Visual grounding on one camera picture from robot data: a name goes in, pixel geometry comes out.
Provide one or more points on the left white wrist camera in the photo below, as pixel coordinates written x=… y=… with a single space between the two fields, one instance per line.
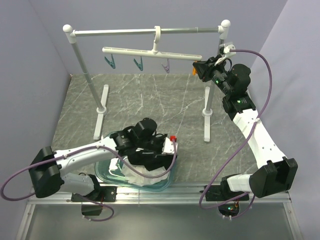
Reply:
x=169 y=148

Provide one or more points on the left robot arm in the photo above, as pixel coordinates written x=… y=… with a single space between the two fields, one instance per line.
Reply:
x=51 y=171

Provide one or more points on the white plastic clip hanger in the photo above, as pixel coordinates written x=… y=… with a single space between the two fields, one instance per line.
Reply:
x=154 y=53

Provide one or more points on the teal clothespin far left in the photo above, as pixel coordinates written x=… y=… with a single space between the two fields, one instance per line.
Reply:
x=110 y=62

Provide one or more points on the teal clothespin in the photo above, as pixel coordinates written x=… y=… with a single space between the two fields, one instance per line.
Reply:
x=139 y=63
x=110 y=62

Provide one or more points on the aluminium mounting rail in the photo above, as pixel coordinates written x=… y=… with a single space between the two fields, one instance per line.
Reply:
x=177 y=193

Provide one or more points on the white cloth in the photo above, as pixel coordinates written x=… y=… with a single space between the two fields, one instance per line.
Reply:
x=121 y=173

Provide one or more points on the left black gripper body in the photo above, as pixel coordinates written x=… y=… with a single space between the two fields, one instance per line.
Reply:
x=154 y=144

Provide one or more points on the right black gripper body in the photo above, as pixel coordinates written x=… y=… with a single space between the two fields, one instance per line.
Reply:
x=217 y=72

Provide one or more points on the purple clothespin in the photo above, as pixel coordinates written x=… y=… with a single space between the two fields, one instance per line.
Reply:
x=166 y=66

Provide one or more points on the black underwear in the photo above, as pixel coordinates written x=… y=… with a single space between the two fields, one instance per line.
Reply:
x=150 y=160

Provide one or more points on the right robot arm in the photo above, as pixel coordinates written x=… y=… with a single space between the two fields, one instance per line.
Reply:
x=275 y=172

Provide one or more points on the translucent teal plastic basin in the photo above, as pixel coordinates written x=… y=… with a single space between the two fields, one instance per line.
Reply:
x=107 y=172

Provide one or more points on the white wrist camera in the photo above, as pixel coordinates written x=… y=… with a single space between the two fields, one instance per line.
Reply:
x=225 y=52
x=169 y=148

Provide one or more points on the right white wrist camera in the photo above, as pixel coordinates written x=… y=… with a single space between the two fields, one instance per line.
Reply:
x=225 y=52

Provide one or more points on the white metal drying rack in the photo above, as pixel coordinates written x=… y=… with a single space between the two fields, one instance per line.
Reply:
x=101 y=102

